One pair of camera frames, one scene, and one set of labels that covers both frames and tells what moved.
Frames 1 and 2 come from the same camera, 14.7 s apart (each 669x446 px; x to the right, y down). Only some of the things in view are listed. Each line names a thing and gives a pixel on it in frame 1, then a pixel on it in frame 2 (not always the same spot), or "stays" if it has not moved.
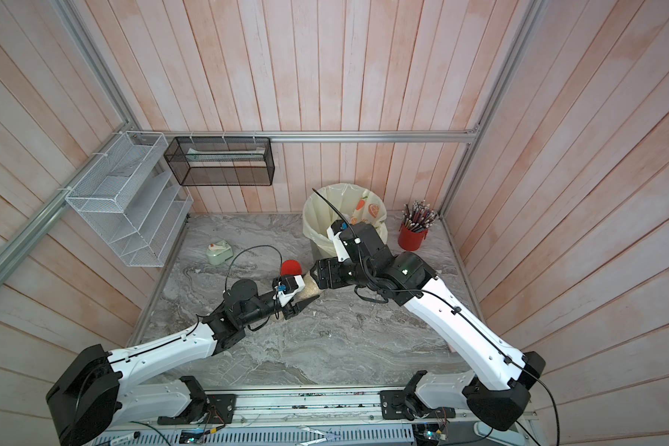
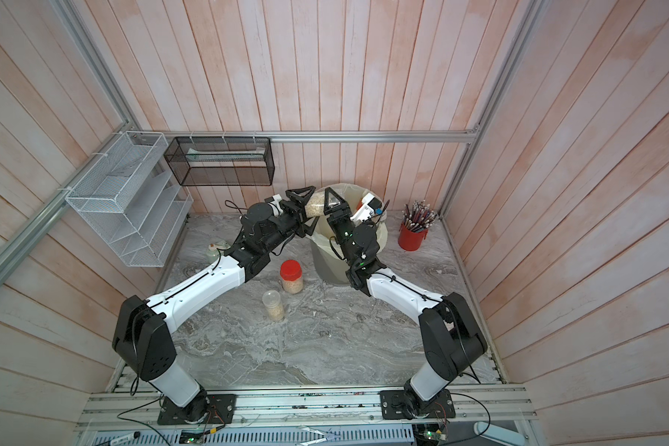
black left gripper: (290, 310) -> (295, 210)
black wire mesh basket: (222, 161) stays
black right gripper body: (342, 276) -> (345, 231)
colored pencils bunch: (418, 216) stays
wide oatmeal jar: (310, 288) -> (315, 204)
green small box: (219, 252) stays
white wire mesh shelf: (133, 203) stays
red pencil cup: (409, 240) stays
